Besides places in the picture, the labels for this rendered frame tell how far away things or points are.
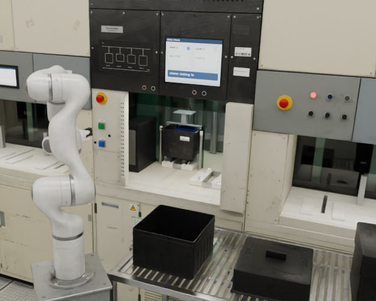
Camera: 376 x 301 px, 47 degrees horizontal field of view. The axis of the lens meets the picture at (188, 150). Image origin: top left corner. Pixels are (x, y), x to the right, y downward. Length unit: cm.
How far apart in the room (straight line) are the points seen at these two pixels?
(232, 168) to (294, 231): 43
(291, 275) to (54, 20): 172
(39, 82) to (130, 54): 70
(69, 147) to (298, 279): 97
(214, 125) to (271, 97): 106
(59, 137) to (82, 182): 18
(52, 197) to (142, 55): 90
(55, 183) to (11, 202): 131
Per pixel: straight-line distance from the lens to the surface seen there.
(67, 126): 163
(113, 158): 238
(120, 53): 224
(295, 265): 178
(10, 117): 337
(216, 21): 204
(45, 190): 164
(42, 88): 163
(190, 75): 209
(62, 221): 168
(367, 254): 164
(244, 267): 172
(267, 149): 205
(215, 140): 301
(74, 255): 175
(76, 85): 163
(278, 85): 198
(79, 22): 236
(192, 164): 269
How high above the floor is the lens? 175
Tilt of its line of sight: 17 degrees down
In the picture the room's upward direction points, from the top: 2 degrees clockwise
